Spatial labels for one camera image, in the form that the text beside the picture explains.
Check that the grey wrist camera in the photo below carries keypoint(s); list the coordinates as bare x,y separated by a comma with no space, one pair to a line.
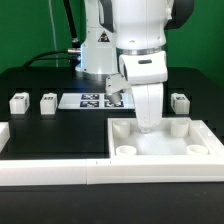
115,84

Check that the white marker sheet with tags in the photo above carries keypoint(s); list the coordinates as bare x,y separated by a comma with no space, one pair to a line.
76,101

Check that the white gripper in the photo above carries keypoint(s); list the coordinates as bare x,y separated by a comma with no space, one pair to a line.
146,75

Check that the white U-shaped obstacle fence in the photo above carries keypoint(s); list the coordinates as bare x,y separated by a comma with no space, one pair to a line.
105,171

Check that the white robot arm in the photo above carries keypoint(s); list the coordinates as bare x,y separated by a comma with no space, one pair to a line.
124,47

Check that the white square table top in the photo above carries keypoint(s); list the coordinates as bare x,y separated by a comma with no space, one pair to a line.
179,139

